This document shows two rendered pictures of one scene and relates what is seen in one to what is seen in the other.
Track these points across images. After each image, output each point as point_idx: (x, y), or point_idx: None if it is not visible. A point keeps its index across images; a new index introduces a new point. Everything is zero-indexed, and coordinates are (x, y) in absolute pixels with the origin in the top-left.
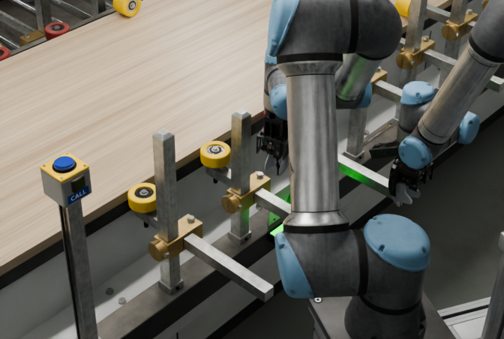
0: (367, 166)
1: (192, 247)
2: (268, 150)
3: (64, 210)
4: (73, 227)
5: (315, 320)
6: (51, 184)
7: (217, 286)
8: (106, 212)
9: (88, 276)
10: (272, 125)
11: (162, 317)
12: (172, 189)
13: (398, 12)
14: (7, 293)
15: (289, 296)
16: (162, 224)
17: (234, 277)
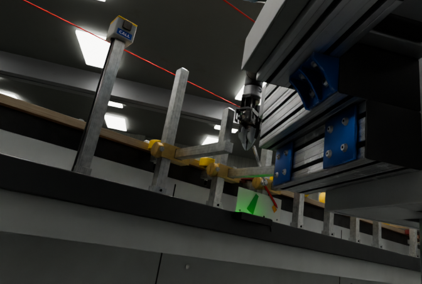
0: (306, 235)
1: (180, 150)
2: (242, 118)
3: (112, 46)
4: (112, 58)
5: (264, 110)
6: (112, 26)
7: (189, 218)
8: (132, 156)
9: (106, 104)
10: (246, 100)
11: (142, 198)
12: (179, 105)
13: (321, 201)
14: (46, 149)
15: None
16: (165, 131)
17: (205, 148)
